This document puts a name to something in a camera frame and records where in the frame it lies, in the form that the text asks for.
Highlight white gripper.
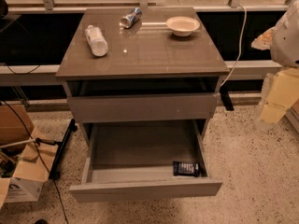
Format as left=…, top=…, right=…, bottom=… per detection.
left=251, top=0, right=299, bottom=129

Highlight dark rxbar blueberry bar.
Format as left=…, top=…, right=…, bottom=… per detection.
left=173, top=161, right=200, bottom=177

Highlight closed grey top drawer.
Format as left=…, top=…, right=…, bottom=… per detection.
left=67, top=93, right=220, bottom=123

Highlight grey drawer cabinet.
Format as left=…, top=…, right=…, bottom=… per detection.
left=56, top=7, right=229, bottom=139

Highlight open grey middle drawer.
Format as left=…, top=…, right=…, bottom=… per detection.
left=70, top=120, right=222, bottom=202

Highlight cardboard box at right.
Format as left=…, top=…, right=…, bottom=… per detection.
left=286, top=100, right=299, bottom=132

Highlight white paper bowl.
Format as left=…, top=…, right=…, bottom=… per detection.
left=165, top=16, right=200, bottom=37

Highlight crushed blue silver can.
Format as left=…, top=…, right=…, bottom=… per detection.
left=121, top=7, right=142, bottom=29

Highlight clear plastic water bottle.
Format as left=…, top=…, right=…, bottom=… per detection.
left=85, top=25, right=108, bottom=57

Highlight black stand leg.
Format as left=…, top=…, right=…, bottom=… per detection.
left=50, top=119, right=78, bottom=180

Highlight open cardboard box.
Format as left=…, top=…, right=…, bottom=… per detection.
left=0, top=105, right=58, bottom=207

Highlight white cable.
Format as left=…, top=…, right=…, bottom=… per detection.
left=220, top=4, right=248, bottom=89

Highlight black floor cable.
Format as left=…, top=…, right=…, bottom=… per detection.
left=0, top=99, right=70, bottom=224

